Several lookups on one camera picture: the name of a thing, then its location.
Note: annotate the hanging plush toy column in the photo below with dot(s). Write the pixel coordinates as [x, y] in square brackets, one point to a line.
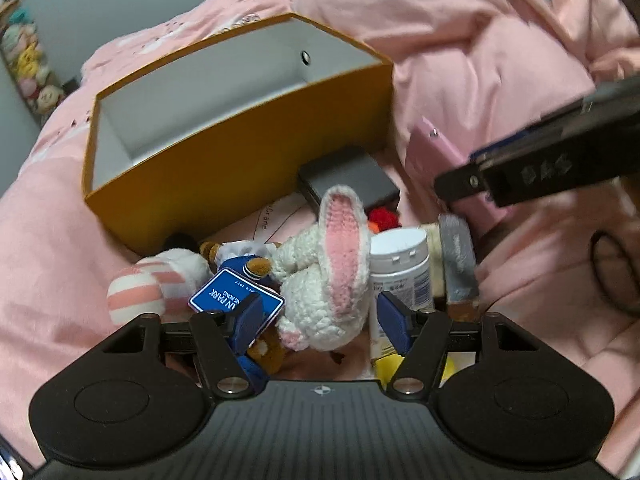
[26, 60]

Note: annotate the white pink crochet bunny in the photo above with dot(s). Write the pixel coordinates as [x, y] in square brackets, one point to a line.
[324, 276]

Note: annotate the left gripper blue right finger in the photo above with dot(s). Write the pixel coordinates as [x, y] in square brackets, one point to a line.
[395, 319]

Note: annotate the pink striped white plush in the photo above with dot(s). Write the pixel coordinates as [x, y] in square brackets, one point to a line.
[162, 285]

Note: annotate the dark grey box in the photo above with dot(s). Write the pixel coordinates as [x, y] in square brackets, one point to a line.
[353, 167]

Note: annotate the grey foil packet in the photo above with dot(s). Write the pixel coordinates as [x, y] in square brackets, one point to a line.
[458, 258]

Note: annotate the pink printed duvet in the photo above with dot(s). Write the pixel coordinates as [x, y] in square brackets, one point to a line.
[474, 70]

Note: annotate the pink case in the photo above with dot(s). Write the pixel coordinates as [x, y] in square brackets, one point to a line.
[429, 154]

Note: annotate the orange red crochet chicken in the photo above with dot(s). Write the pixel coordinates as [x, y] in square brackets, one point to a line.
[382, 219]

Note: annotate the bear plush with blue tag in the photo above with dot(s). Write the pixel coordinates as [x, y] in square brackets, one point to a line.
[242, 268]

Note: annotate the white plastic pill bottle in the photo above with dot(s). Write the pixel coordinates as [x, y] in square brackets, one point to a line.
[400, 264]

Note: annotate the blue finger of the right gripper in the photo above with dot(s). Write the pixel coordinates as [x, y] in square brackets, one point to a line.
[461, 183]

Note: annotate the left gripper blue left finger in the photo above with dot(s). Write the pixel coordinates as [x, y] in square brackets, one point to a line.
[246, 322]

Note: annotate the orange cardboard storage box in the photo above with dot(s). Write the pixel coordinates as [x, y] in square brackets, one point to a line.
[210, 133]

